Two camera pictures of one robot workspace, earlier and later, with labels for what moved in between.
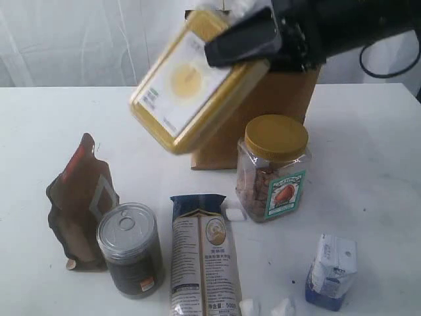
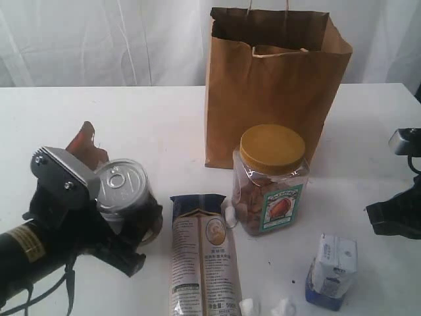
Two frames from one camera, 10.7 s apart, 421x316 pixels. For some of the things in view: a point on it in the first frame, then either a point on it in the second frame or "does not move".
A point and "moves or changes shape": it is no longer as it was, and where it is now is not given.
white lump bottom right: (279, 309) does not move
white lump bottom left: (246, 306) does not move
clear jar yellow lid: (272, 161) moves or changes shape
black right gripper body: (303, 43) -> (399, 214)
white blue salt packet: (335, 260) does not move
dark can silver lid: (128, 236) -> (123, 193)
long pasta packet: (205, 276) does not move
